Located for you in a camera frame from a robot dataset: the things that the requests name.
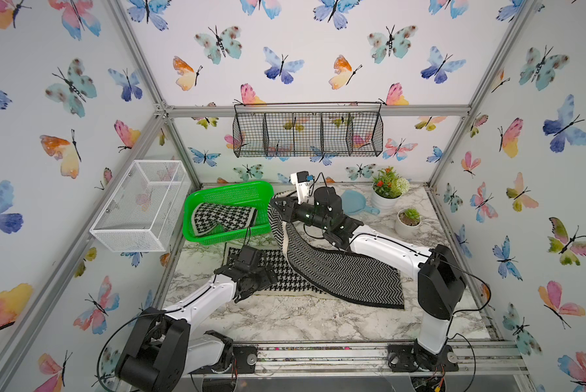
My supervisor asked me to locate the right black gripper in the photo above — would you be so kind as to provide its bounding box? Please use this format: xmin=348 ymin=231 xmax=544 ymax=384
xmin=269 ymin=196 xmax=333 ymax=235

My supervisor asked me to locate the black white knitted scarf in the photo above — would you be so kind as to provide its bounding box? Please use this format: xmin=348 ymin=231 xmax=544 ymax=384
xmin=190 ymin=203 xmax=258 ymax=237

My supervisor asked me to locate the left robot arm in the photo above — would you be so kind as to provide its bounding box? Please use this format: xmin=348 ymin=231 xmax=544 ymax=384
xmin=115 ymin=245 xmax=277 ymax=391

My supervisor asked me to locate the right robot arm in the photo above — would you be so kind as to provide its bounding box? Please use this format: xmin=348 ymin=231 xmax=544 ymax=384
xmin=268 ymin=187 xmax=466 ymax=372

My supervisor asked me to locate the green plastic basket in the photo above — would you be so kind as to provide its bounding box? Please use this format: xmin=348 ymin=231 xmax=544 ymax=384
xmin=183 ymin=181 xmax=274 ymax=245

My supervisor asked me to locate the light blue plastic scoop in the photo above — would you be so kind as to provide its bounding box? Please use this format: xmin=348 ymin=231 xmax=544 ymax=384
xmin=340 ymin=189 xmax=380 ymax=216

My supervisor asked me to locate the flower plant in white pot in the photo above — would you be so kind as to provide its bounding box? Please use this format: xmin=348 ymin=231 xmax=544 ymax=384
xmin=371 ymin=167 xmax=410 ymax=212

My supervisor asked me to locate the succulent in white pot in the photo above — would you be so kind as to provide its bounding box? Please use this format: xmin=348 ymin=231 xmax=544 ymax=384
xmin=395 ymin=207 xmax=422 ymax=238

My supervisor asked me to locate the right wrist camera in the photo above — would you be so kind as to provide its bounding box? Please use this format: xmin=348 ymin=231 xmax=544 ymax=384
xmin=291 ymin=171 xmax=313 ymax=204

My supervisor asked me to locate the black wire wall basket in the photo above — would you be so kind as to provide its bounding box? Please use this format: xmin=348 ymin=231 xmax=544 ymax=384
xmin=228 ymin=102 xmax=384 ymax=158

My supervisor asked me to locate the white wire mesh basket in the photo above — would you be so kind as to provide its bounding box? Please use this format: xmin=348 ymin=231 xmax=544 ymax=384
xmin=90 ymin=160 xmax=192 ymax=253

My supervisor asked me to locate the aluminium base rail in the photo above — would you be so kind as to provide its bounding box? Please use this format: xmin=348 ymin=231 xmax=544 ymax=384
xmin=115 ymin=340 xmax=529 ymax=379

